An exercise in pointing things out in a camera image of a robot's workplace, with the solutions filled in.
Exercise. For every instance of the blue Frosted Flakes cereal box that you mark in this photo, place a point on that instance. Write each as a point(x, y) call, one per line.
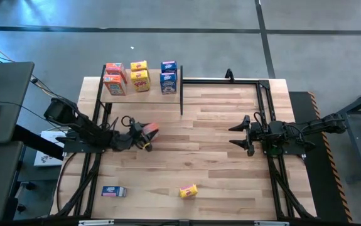
point(169, 66)
point(168, 83)
point(112, 191)

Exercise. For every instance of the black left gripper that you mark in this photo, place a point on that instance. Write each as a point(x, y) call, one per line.
point(130, 139)

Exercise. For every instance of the wooden shelf black metal frame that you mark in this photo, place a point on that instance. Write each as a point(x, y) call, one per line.
point(142, 98)

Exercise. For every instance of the orange Mini-Wheats cereal box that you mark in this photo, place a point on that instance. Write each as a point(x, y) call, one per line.
point(115, 67)
point(153, 129)
point(115, 84)

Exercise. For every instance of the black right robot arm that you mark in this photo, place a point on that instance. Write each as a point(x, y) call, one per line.
point(293, 133)

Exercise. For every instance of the silver metal bracket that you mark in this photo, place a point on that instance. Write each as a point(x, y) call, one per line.
point(271, 223)
point(96, 223)

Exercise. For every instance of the black hazard-striped floor mat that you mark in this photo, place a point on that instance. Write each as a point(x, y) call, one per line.
point(320, 194)

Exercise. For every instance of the yellow Corn Pops cereal box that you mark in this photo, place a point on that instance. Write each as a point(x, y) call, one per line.
point(140, 81)
point(139, 65)
point(188, 191)

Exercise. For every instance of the black aluminium rig frame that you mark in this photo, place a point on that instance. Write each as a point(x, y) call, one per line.
point(218, 81)

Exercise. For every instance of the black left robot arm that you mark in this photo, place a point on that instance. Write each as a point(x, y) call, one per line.
point(83, 127)

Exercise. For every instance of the black round knob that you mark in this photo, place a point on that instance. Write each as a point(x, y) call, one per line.
point(29, 186)
point(20, 208)

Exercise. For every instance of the white printed box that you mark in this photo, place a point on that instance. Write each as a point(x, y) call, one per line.
point(46, 158)

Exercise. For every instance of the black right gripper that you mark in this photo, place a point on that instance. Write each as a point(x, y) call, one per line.
point(257, 135)

